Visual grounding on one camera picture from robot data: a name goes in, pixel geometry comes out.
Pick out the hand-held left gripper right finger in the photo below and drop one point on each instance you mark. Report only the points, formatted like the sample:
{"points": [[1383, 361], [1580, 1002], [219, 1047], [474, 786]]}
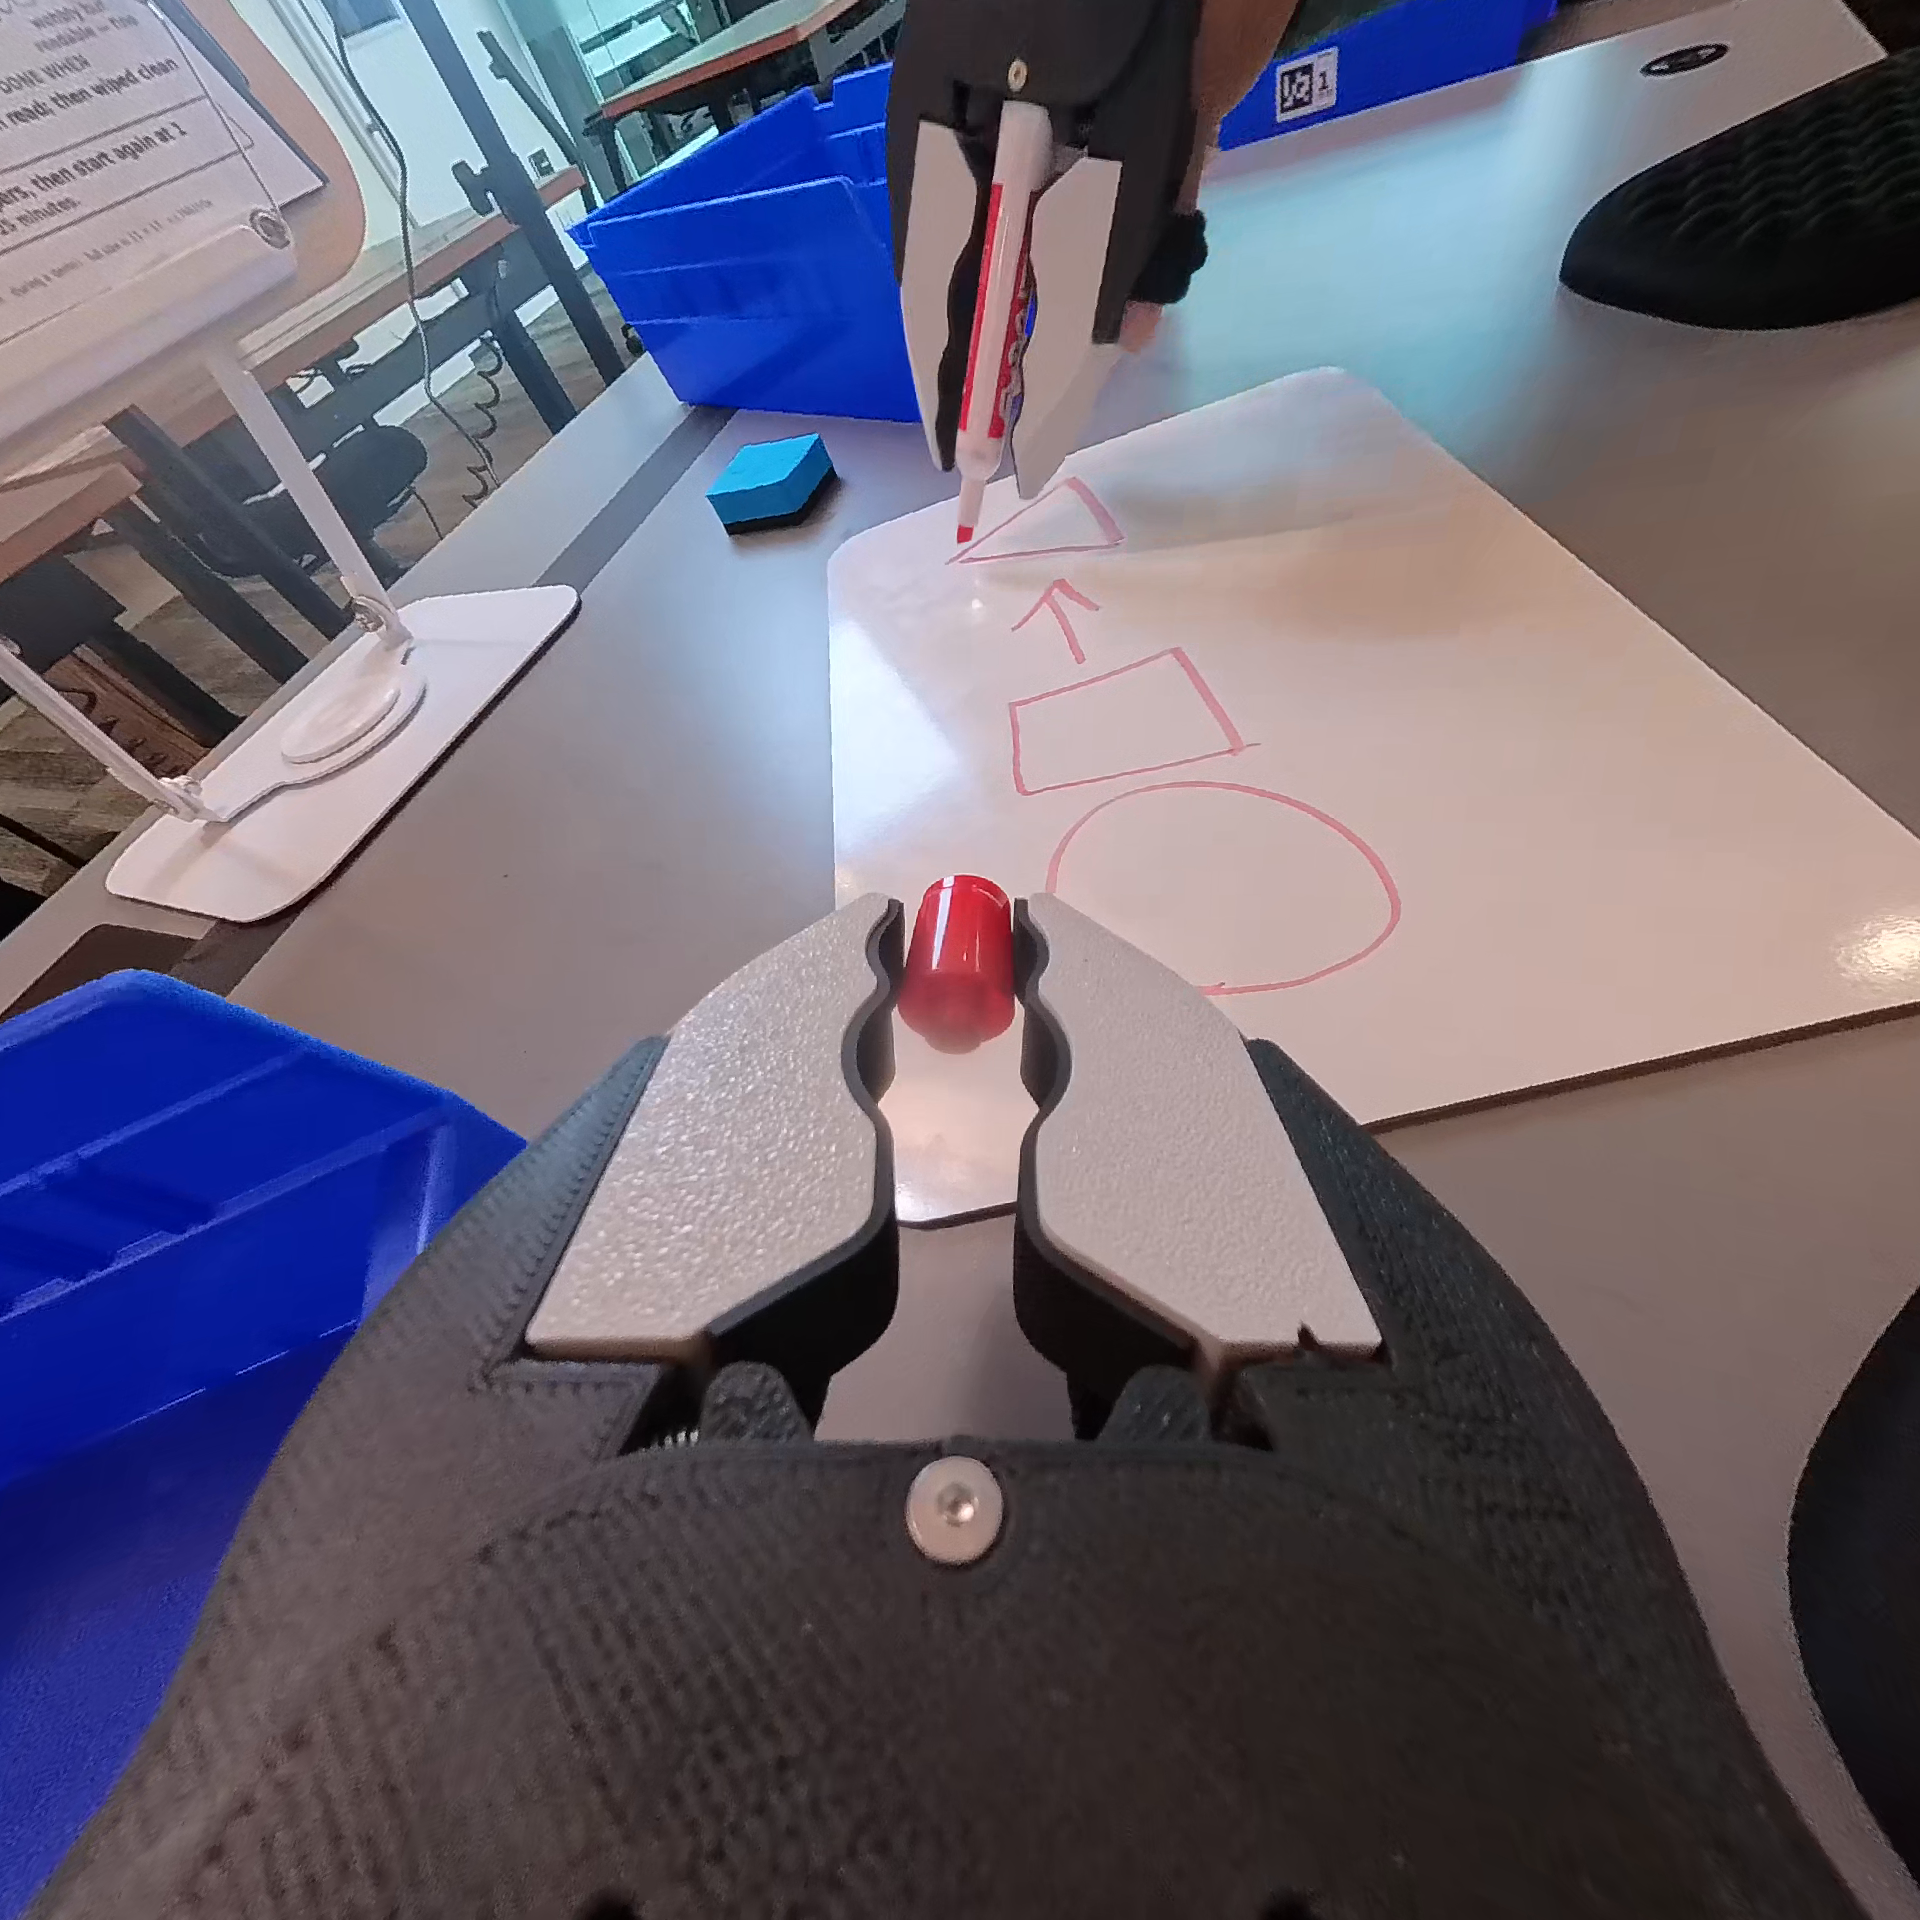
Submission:
{"points": [[1201, 1142]]}

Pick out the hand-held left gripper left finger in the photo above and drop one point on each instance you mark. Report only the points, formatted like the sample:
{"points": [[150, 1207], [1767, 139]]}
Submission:
{"points": [[705, 1142]]}

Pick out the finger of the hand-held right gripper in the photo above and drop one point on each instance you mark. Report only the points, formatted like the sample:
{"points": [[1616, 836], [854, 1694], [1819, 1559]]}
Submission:
{"points": [[937, 240], [1080, 299]]}

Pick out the red dry erase marker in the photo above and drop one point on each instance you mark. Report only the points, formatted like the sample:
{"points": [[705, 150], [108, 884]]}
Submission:
{"points": [[1002, 299]]}

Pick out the blue plastic bin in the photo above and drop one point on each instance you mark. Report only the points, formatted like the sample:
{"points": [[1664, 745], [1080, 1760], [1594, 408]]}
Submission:
{"points": [[1425, 60], [751, 346], [150, 1200]]}

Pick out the blue foam eraser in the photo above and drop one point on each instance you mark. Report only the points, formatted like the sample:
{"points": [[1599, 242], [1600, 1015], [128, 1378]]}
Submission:
{"points": [[772, 481]]}

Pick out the red marker cap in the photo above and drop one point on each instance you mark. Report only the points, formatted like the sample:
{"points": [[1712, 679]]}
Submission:
{"points": [[960, 961]]}

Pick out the white whiteboard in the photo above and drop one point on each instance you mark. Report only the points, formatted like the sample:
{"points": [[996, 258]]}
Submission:
{"points": [[1499, 675]]}

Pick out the person's right hand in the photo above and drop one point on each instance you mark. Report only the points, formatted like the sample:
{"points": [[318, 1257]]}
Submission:
{"points": [[1244, 38]]}

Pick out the black tape strip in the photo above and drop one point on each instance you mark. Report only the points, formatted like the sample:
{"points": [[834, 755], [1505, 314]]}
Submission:
{"points": [[652, 494]]}

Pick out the black stand pole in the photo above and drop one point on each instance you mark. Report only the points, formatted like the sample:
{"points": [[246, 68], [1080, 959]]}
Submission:
{"points": [[511, 271]]}

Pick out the black desk grommet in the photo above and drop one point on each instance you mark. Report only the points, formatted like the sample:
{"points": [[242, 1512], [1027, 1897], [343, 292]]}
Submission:
{"points": [[1686, 57]]}

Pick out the wooden backing board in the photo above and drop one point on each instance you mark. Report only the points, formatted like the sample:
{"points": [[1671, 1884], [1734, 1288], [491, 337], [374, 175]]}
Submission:
{"points": [[339, 166]]}

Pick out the black office chair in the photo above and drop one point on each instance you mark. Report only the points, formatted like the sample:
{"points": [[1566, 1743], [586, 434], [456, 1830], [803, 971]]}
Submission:
{"points": [[359, 473]]}

